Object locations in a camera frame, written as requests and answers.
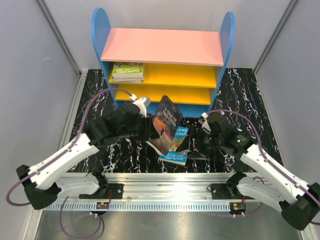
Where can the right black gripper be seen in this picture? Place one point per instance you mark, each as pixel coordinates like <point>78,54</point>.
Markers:
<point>187,144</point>

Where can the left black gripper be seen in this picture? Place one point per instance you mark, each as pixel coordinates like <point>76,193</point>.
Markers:
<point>149,133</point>

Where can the dark tale two cities book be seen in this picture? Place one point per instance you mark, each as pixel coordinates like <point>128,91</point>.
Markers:
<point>166,121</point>

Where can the green storey treehouse book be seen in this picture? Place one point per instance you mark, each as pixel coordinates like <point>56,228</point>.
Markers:
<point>128,70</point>

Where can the blue back cover book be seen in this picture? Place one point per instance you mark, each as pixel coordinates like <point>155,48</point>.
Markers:
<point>133,80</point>

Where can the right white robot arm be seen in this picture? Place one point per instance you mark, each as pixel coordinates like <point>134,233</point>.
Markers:
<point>296,200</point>

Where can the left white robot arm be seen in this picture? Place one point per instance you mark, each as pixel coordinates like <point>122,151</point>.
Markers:
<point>43,183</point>

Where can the black marble pattern mat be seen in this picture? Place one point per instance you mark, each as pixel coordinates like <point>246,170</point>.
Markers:
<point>238,92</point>

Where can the blue pink yellow bookshelf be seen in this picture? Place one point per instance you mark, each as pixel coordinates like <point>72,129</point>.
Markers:
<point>185,65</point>

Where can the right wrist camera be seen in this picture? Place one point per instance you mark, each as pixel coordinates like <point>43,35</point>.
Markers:
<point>203,120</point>

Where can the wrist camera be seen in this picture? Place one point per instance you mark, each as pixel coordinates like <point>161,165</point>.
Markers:
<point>142,103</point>
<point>203,120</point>

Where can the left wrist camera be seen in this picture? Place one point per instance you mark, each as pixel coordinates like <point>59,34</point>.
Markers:
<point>142,103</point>

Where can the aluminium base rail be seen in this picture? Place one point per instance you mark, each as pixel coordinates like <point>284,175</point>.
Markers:
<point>167,187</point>

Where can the slotted grey cable duct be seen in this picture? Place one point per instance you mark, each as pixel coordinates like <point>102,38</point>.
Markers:
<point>140,206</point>

